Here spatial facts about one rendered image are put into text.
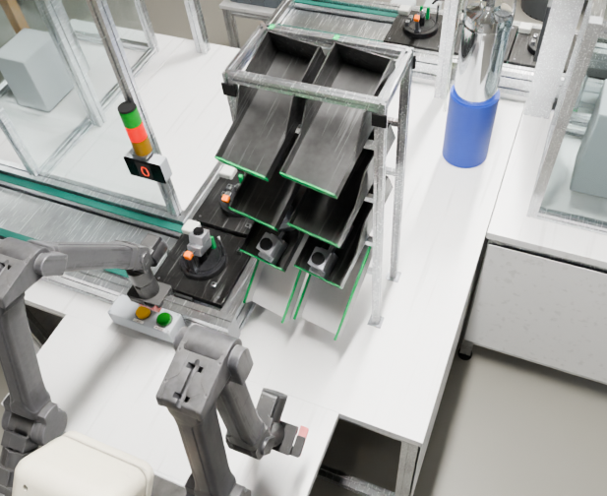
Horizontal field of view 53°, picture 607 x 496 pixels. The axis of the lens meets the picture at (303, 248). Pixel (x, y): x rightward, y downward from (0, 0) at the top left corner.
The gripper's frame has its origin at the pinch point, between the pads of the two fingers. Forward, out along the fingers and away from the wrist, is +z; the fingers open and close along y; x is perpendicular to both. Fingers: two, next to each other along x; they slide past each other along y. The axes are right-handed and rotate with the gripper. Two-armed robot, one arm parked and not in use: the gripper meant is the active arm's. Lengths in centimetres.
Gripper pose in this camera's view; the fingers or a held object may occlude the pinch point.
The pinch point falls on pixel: (158, 308)
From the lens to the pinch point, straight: 170.6
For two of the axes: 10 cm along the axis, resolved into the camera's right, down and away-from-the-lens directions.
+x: -3.8, 7.5, -5.4
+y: -9.2, -2.5, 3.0
